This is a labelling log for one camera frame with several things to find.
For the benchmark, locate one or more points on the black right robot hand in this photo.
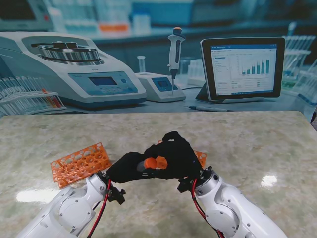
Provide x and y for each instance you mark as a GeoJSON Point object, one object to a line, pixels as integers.
{"type": "Point", "coordinates": [178, 161]}

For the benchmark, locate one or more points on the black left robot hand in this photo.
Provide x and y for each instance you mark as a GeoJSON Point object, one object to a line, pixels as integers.
{"type": "Point", "coordinates": [123, 171]}

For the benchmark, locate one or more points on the clear plastic test tube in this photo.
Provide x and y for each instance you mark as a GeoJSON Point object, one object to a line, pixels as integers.
{"type": "Point", "coordinates": [140, 166]}

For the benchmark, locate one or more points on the orange tube cap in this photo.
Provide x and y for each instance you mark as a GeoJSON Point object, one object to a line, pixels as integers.
{"type": "Point", "coordinates": [150, 162]}

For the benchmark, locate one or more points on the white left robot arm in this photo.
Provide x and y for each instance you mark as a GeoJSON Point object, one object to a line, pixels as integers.
{"type": "Point", "coordinates": [67, 208]}

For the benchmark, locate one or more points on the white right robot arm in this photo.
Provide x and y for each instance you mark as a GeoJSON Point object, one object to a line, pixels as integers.
{"type": "Point", "coordinates": [232, 210]}

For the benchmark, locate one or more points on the orange test tube rack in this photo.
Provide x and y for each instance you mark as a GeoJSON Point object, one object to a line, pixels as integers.
{"type": "Point", "coordinates": [76, 163]}
{"type": "Point", "coordinates": [201, 157]}

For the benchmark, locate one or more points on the printed laboratory backdrop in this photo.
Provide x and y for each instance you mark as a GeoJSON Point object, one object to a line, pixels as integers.
{"type": "Point", "coordinates": [158, 49]}

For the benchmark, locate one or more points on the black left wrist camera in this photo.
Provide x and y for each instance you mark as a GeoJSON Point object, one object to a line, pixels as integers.
{"type": "Point", "coordinates": [117, 194]}

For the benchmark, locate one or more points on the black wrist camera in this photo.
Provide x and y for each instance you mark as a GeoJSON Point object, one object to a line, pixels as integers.
{"type": "Point", "coordinates": [117, 194]}
{"type": "Point", "coordinates": [185, 186]}

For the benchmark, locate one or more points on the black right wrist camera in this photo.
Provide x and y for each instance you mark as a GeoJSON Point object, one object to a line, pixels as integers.
{"type": "Point", "coordinates": [185, 186]}

